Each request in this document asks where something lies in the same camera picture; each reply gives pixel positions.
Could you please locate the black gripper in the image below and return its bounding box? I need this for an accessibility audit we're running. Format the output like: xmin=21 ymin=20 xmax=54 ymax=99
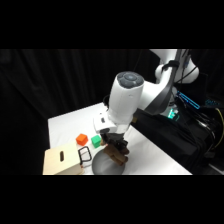
xmin=99 ymin=132 xmax=131 ymax=156

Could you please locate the brown toy deer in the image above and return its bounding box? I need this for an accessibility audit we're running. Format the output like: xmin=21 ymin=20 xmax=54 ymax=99
xmin=102 ymin=145 xmax=130 ymax=167

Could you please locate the grey bowl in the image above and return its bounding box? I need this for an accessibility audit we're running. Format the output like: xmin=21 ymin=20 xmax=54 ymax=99
xmin=91 ymin=149 xmax=127 ymax=176

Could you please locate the green block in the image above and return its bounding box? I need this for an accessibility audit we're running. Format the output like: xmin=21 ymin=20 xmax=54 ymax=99
xmin=91 ymin=134 xmax=103 ymax=149

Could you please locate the orange block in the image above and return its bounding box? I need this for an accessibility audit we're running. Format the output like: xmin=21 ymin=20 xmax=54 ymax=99
xmin=75 ymin=133 xmax=89 ymax=147

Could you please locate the black robot stand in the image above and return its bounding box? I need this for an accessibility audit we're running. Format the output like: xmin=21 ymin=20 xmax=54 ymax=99
xmin=130 ymin=99 xmax=224 ymax=176

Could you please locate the light wooden box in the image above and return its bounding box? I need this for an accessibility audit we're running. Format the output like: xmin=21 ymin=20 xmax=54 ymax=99
xmin=42 ymin=140 xmax=85 ymax=176

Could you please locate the blue lit bar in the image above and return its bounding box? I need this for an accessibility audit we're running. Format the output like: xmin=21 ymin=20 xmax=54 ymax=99
xmin=176 ymin=91 xmax=201 ymax=111

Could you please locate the black curtain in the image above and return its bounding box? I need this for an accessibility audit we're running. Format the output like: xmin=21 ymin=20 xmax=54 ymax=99
xmin=0 ymin=49 xmax=224 ymax=141

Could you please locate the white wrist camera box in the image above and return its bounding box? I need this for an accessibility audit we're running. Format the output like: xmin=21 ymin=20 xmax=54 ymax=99
xmin=93 ymin=112 xmax=118 ymax=135

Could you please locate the black wire frame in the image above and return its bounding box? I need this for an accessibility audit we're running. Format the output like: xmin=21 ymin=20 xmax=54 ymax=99
xmin=77 ymin=145 xmax=93 ymax=167

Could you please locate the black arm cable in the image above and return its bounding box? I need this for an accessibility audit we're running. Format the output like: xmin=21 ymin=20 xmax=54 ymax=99
xmin=166 ymin=49 xmax=194 ymax=88

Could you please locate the yellow cable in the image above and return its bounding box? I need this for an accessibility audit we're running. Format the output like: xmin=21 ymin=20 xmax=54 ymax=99
xmin=213 ymin=107 xmax=224 ymax=150

